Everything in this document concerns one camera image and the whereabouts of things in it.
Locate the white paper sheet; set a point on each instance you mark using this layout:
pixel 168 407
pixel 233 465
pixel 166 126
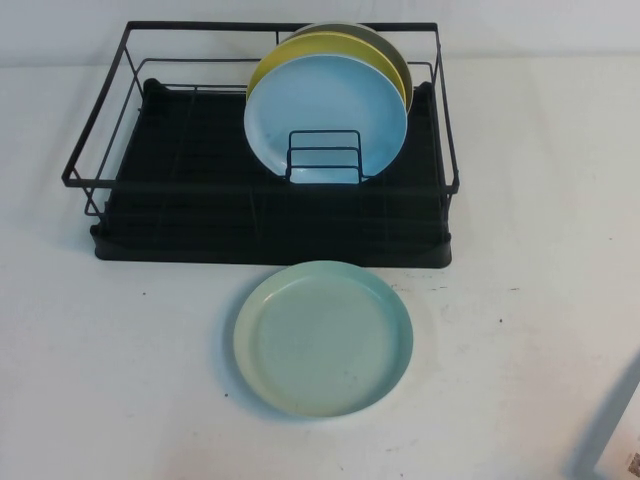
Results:
pixel 625 440

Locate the black plastic drip tray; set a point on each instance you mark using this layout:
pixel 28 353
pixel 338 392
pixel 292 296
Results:
pixel 165 235

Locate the olive grey plate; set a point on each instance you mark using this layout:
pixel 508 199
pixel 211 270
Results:
pixel 385 50

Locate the yellow plate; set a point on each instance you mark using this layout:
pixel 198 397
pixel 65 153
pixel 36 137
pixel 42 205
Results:
pixel 280 55

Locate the mint green plate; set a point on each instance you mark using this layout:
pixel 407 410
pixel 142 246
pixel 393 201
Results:
pixel 320 345

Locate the light blue plate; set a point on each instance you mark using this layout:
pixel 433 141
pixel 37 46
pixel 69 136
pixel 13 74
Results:
pixel 325 110

